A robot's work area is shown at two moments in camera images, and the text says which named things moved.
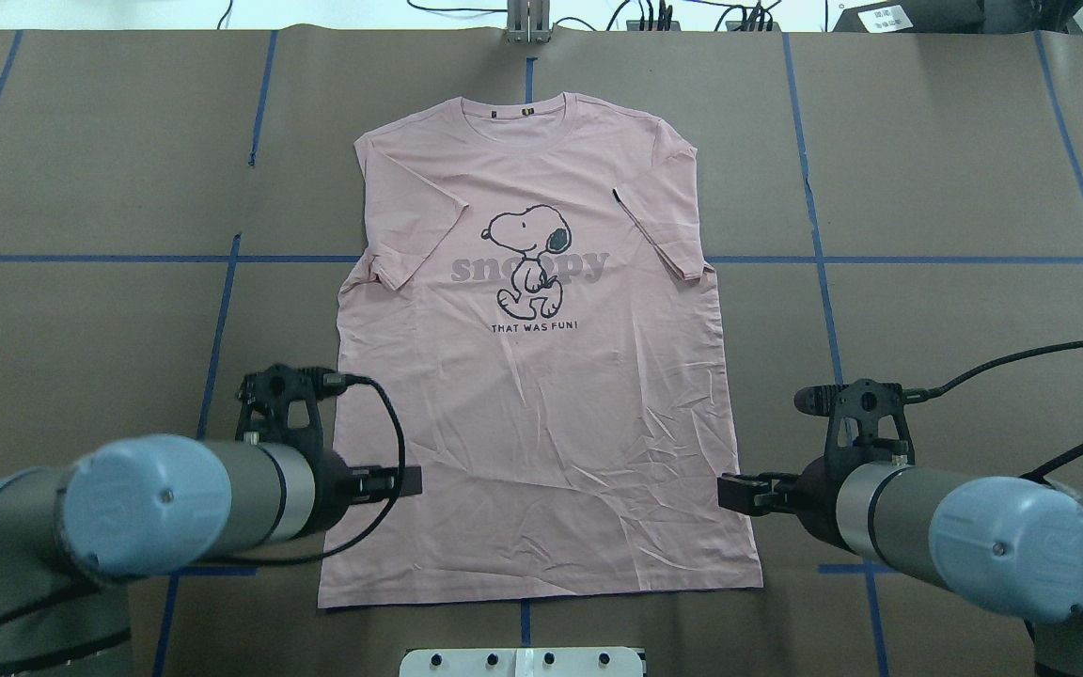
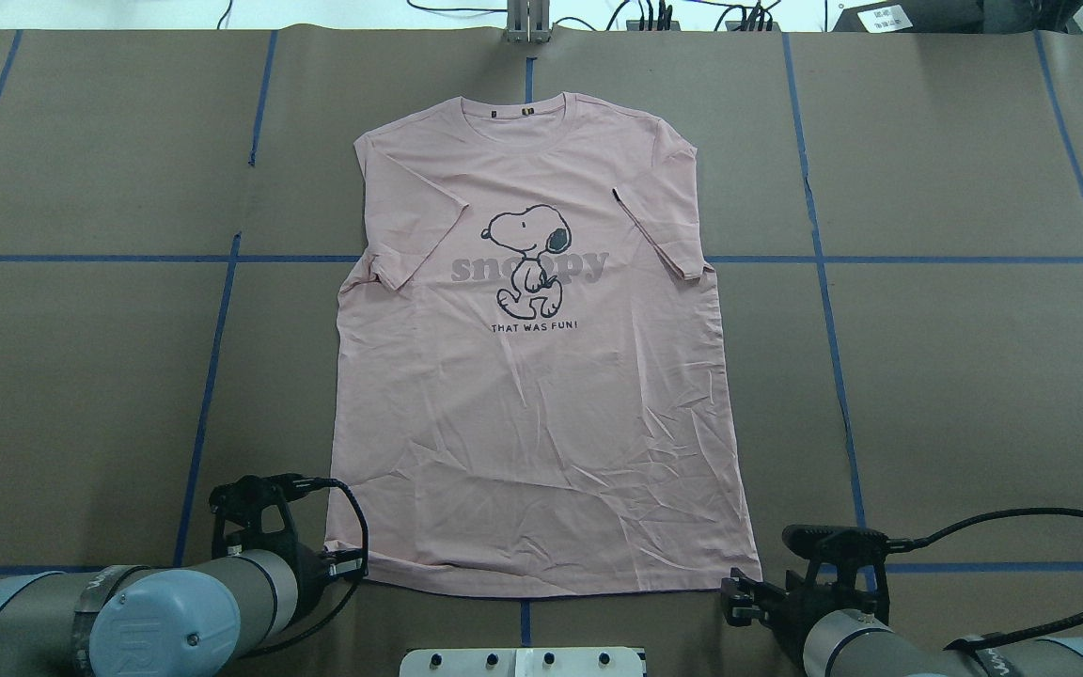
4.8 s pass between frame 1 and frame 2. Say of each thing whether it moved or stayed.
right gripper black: moved
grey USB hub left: stayed
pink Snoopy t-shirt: stayed
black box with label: stayed
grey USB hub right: stayed
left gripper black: moved
